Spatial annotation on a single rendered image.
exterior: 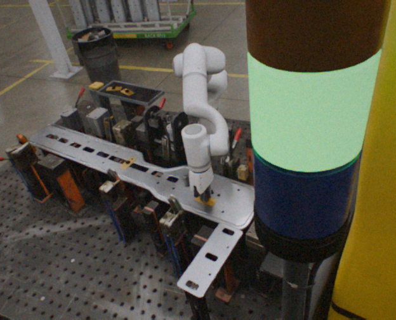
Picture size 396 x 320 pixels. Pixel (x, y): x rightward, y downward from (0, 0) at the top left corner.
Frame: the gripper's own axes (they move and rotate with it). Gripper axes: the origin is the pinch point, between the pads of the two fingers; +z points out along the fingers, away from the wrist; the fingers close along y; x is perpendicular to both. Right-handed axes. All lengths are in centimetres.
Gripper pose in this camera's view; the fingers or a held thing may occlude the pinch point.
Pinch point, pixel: (205, 195)
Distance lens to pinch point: 138.8
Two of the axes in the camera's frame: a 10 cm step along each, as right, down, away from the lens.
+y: -5.3, 5.9, -6.0
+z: 1.4, 7.7, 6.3
